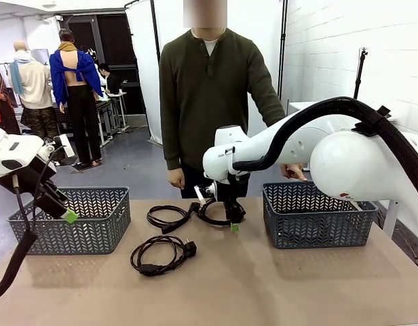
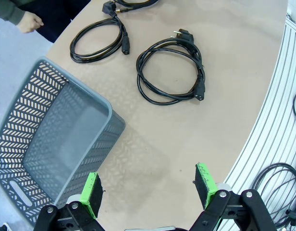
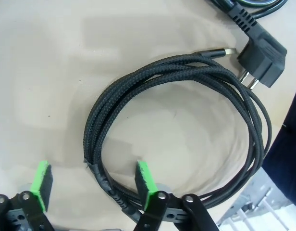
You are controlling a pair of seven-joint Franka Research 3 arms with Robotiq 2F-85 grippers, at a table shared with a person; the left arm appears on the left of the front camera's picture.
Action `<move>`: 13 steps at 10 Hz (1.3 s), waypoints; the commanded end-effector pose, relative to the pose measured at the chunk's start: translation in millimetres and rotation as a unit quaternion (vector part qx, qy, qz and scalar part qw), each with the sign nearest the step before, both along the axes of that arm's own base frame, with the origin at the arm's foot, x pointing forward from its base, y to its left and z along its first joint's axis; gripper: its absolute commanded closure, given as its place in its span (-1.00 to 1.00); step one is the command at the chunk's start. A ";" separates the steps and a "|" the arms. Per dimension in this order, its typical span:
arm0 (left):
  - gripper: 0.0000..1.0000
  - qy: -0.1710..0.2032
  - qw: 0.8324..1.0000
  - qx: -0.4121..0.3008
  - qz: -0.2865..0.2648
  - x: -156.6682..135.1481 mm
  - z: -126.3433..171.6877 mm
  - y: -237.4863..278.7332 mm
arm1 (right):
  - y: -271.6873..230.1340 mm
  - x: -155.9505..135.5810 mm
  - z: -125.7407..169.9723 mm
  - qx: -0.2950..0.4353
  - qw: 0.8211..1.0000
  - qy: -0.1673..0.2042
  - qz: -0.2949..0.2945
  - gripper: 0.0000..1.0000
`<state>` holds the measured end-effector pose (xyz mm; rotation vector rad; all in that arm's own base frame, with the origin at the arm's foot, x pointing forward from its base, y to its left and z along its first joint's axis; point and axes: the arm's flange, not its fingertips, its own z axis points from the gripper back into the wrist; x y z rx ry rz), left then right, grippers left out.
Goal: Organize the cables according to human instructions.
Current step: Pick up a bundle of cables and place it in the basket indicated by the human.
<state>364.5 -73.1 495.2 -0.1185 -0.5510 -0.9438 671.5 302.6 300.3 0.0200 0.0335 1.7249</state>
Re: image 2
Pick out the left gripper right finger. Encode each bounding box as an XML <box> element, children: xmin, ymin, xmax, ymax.
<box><xmin>190</xmin><ymin>162</ymin><xmax>278</xmax><ymax>231</ymax></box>

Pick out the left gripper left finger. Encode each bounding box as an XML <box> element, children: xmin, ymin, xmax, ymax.
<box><xmin>33</xmin><ymin>171</ymin><xmax>107</xmax><ymax>231</ymax></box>

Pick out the black cable gold connector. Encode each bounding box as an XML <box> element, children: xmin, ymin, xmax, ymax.
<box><xmin>115</xmin><ymin>0</ymin><xmax>161</xmax><ymax>13</ymax></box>

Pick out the person's right forearm green sleeve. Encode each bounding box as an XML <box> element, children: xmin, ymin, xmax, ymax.
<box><xmin>0</xmin><ymin>0</ymin><xmax>25</xmax><ymax>26</ymax></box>

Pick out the person's right hand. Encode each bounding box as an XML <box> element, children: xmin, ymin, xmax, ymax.
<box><xmin>19</xmin><ymin>11</ymin><xmax>45</xmax><ymax>34</ymax></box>

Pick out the empty grey plastic mesh basket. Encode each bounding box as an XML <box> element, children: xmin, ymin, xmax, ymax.
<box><xmin>0</xmin><ymin>56</ymin><xmax>126</xmax><ymax>228</ymax></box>

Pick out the person in dark clothes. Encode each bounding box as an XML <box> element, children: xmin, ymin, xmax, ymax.
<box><xmin>18</xmin><ymin>0</ymin><xmax>91</xmax><ymax>44</ymax></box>

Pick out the thick black floor cable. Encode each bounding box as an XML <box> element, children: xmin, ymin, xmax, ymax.
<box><xmin>251</xmin><ymin>163</ymin><xmax>296</xmax><ymax>228</ymax></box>

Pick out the thin black floor cable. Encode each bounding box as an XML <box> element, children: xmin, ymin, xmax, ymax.
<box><xmin>258</xmin><ymin>168</ymin><xmax>296</xmax><ymax>227</ymax></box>

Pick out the aluminium slotted table frame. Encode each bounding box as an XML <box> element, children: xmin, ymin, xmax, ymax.
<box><xmin>222</xmin><ymin>18</ymin><xmax>296</xmax><ymax>231</ymax></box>

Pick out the black power cable, centre coil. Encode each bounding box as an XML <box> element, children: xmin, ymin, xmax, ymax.
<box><xmin>135</xmin><ymin>28</ymin><xmax>206</xmax><ymax>105</ymax></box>

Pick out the black power cable, coil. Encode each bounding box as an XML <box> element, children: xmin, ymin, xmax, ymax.
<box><xmin>69</xmin><ymin>1</ymin><xmax>131</xmax><ymax>64</ymax></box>
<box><xmin>135</xmin><ymin>28</ymin><xmax>206</xmax><ymax>105</ymax></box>

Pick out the black power cable, left coil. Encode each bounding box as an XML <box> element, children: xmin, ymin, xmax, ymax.
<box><xmin>69</xmin><ymin>1</ymin><xmax>131</xmax><ymax>64</ymax></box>

